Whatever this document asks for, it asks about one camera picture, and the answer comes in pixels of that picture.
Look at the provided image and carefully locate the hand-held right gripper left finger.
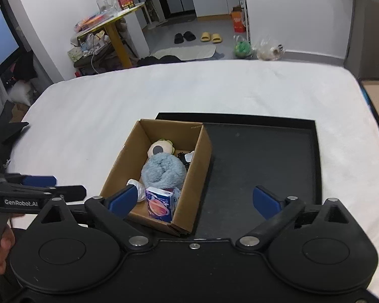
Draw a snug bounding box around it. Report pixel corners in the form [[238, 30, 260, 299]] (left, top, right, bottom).
[[35, 184, 153, 250]]

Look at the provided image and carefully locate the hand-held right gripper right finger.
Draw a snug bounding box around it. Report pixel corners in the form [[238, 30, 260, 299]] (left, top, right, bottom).
[[235, 185, 352, 251]]

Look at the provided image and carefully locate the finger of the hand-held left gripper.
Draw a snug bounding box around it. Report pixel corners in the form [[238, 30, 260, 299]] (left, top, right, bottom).
[[5, 173, 57, 188], [35, 185, 87, 203]]

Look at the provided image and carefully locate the white plastic bag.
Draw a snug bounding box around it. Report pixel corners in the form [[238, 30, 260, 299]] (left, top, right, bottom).
[[126, 179, 146, 203]]

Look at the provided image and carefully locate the black plastic tray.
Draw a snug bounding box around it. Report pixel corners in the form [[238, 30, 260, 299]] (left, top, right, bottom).
[[156, 112, 323, 238]]

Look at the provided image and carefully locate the grey-blue fluffy plush toy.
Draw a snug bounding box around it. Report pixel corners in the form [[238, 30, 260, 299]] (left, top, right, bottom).
[[140, 153, 188, 187]]

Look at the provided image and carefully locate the burger plush toy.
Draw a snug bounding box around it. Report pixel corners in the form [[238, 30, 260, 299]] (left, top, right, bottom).
[[147, 139, 176, 159]]

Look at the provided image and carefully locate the brown cardboard box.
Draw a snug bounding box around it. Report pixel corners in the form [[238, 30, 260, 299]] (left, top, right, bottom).
[[99, 118, 213, 237]]

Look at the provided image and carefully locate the black and white plush toy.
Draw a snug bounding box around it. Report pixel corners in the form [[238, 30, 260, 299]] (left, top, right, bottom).
[[176, 151, 195, 166]]

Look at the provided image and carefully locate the person's left hand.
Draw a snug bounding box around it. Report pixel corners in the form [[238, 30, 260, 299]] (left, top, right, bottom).
[[0, 215, 17, 274]]

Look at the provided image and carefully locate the white stuffed bag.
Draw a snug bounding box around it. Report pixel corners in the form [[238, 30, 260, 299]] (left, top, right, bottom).
[[8, 80, 40, 107]]

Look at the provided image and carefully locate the clutter pile under table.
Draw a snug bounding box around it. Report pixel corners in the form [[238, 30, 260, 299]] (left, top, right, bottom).
[[67, 29, 115, 70]]

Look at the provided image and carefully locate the dark clothes heap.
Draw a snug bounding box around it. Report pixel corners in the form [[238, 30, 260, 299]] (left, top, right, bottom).
[[137, 55, 181, 67]]

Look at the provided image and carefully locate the television screen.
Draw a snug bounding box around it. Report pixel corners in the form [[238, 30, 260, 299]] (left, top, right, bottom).
[[0, 6, 21, 67]]

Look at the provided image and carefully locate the clear plastic bag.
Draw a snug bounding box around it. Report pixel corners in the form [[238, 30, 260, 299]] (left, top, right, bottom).
[[256, 39, 287, 61]]

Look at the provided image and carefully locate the green item in bag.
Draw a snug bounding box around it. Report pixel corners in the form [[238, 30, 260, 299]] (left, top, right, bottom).
[[234, 39, 253, 59]]

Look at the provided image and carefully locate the beige floor mat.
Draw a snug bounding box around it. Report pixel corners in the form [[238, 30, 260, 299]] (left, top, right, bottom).
[[153, 44, 217, 61]]

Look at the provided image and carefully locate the yellow round table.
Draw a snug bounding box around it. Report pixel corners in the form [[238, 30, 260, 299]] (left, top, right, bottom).
[[77, 2, 146, 69]]

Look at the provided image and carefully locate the orange cardboard box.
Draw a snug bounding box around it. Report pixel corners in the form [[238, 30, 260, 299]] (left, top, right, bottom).
[[230, 6, 246, 33]]

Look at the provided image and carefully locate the glass jar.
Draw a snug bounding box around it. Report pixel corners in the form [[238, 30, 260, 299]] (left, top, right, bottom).
[[96, 0, 113, 15]]

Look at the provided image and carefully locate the white shelf rack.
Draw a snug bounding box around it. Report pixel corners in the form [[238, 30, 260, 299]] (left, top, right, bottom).
[[240, 0, 252, 43]]

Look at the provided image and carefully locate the grey fabric wardrobe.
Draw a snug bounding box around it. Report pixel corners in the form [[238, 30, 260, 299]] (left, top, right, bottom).
[[344, 0, 379, 81]]

